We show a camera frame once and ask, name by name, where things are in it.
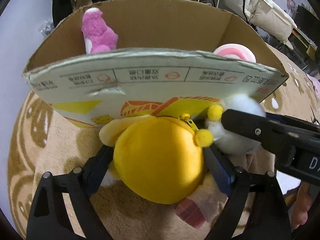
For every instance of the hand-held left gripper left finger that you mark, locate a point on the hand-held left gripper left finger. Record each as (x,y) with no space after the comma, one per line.
(97,170)

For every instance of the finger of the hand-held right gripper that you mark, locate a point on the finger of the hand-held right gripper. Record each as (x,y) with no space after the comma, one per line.
(252,127)
(295,125)

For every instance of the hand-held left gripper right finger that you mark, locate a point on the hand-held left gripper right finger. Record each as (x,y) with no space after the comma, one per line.
(218,171)

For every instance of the white fluffy plush ball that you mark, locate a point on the white fluffy plush ball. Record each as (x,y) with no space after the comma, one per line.
(246,105)

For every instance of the yellow plush pouch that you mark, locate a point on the yellow plush pouch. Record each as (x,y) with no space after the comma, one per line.
(160,160)

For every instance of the pink white plush cushion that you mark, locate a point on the pink white plush cushion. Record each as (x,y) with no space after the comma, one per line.
(237,51)

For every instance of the printed cardboard box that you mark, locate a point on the printed cardboard box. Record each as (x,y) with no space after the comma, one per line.
(155,80)

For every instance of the person's right hand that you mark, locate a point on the person's right hand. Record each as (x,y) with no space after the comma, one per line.
(301,205)

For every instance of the pale pink plush toy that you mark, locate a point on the pale pink plush toy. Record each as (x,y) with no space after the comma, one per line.
(190,212)

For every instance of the black monitor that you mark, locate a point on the black monitor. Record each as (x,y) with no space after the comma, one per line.
(308,22)

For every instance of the cream recliner chair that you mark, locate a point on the cream recliner chair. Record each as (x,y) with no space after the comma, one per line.
(270,12)

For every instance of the pink desk fan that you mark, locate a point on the pink desk fan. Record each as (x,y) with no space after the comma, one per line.
(290,3)

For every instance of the clear plastic bag with items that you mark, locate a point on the clear plastic bag with items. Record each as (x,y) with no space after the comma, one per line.
(46,28)

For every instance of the black hanging coat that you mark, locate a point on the black hanging coat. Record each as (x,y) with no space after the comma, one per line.
(61,0)

